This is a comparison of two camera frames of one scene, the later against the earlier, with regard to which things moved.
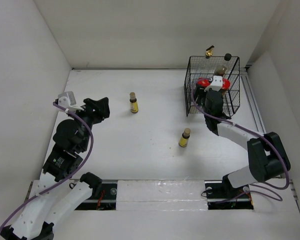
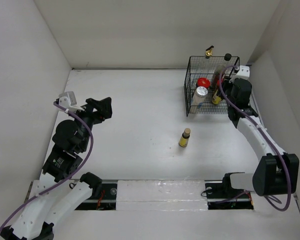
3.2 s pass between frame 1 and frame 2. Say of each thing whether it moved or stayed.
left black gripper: stayed
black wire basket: stayed
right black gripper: moved
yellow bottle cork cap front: stayed
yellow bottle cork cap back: moved
